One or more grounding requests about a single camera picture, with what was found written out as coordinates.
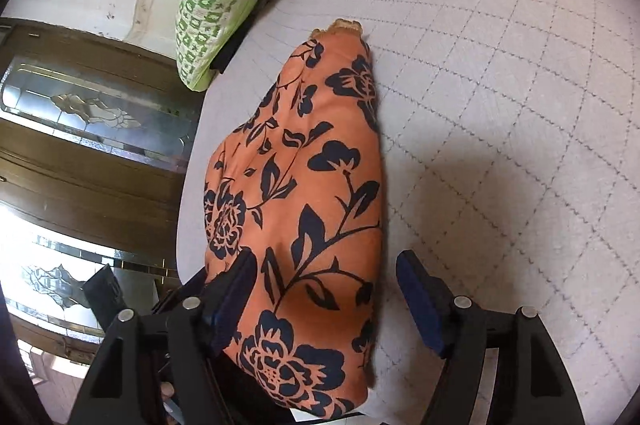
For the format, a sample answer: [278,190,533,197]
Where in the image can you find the green patterned cloth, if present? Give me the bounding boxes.
[175,0,274,93]

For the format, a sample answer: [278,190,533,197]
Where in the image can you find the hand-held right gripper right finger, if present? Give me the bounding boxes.
[395,249,586,425]

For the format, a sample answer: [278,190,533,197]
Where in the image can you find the bed with grey quilted cover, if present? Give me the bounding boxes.
[175,0,640,425]

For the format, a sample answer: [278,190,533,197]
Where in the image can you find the orange floral pillow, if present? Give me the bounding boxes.
[202,19,387,421]

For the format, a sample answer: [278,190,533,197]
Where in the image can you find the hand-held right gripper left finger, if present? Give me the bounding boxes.
[67,247,259,425]

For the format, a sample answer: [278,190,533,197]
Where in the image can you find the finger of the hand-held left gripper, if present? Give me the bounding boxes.
[81,264,127,322]

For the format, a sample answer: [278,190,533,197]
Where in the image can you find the wooden door with glass panel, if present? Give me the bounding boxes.
[0,18,207,358]

